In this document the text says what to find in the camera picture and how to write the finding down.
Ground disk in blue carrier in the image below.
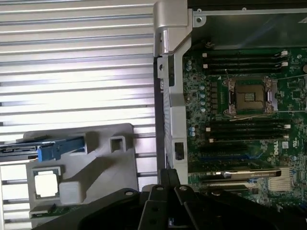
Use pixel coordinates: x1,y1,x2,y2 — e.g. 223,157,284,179
0,135,86,161

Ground black short expansion slot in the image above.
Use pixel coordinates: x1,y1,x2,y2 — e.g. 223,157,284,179
202,183,251,194

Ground grey plastic parts rack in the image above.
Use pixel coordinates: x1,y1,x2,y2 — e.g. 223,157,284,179
0,123,139,230

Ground blue expansion slot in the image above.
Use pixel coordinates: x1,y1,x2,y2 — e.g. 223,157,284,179
201,155,266,162

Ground black long expansion slot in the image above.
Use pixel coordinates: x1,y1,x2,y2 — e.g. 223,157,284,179
198,143,249,154

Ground green RAM stick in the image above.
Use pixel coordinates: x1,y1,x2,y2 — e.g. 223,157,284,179
29,204,81,219

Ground RAM slot white clips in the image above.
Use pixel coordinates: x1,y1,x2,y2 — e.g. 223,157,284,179
208,135,290,144
202,51,289,59
205,124,291,133
202,61,290,69

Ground RAM slot black clips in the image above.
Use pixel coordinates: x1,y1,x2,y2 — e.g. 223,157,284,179
208,120,286,127
206,57,283,63
210,131,286,138
206,68,283,74

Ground silver finned heat sink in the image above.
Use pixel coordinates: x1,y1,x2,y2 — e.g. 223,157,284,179
268,167,295,194

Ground silver open PC case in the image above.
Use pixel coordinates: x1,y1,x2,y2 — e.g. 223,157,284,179
153,0,307,192

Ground silver CPU chip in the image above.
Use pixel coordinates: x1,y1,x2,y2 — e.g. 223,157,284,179
33,170,60,199

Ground metal CPU socket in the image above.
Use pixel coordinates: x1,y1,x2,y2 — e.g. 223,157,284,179
222,76,279,115

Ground green Dell motherboard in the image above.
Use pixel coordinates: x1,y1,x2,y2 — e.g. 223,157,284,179
182,43,307,209

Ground white metal frame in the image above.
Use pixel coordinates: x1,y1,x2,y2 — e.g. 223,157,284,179
0,162,33,230

